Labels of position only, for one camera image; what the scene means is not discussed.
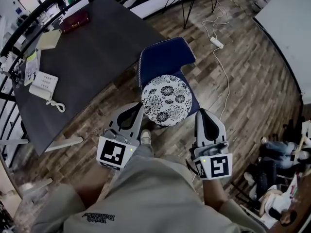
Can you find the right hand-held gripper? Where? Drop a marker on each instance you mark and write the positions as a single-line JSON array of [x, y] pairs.
[[219, 165]]

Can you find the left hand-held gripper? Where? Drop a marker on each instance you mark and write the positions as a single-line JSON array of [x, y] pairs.
[[113, 153]]

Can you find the round floral black white cushion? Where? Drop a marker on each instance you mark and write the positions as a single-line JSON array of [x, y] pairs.
[[166, 98]]

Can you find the blue chair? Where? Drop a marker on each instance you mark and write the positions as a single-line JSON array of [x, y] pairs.
[[165, 57]]

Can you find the person's right forearm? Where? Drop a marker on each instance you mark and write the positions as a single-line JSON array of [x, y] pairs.
[[215, 193]]

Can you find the person's left forearm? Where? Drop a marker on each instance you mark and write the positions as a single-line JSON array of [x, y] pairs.
[[93, 186]]

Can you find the person's beige shoe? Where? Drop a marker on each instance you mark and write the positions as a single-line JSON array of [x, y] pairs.
[[145, 136]]

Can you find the person's grey trouser leg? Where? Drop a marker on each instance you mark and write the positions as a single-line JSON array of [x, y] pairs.
[[143, 150]]

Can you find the white table leg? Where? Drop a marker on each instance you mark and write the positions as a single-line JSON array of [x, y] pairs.
[[64, 143]]

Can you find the person's grey shirt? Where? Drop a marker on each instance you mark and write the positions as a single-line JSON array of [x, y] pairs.
[[150, 198]]

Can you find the white power strip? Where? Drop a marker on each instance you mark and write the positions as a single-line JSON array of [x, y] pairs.
[[216, 42]]

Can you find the white desk telephone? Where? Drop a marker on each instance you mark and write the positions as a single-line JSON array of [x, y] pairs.
[[43, 82]]

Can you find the yellow white leaflet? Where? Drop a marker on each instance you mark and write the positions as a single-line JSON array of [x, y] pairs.
[[32, 67]]

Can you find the beige notebook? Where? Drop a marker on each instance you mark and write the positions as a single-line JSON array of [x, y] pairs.
[[49, 39]]

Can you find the dark red box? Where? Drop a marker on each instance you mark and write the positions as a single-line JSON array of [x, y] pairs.
[[74, 21]]

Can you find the white board panel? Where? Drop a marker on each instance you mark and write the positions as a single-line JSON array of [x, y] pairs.
[[286, 33]]

